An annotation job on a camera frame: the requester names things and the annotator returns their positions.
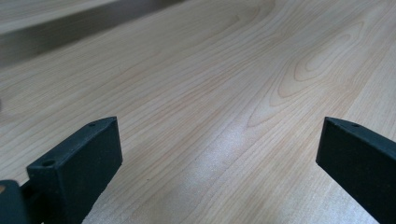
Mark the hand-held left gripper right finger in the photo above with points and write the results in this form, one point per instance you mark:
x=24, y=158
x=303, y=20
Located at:
x=361, y=161

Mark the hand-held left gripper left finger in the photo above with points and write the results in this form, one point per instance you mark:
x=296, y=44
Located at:
x=77, y=168

